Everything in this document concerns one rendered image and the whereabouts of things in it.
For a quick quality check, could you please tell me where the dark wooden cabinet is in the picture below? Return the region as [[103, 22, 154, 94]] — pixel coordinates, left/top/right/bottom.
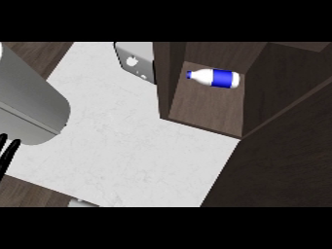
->
[[152, 42, 332, 140]]

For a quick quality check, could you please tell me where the white blue-labelled water bottle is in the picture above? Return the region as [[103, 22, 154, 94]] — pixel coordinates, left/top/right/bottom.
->
[[185, 68, 242, 89]]

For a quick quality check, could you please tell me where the dark wooden cabinet door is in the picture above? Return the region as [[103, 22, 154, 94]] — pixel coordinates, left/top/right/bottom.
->
[[199, 64, 332, 208]]

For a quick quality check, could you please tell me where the grey rounded appliance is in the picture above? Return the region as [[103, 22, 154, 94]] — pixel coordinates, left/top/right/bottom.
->
[[0, 42, 72, 147]]

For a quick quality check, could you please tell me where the small pale grey object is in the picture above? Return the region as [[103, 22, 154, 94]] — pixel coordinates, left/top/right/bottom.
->
[[66, 198, 100, 208]]

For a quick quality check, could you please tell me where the grey metal panel with holes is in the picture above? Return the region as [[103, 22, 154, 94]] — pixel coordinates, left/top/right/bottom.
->
[[113, 42, 156, 86]]

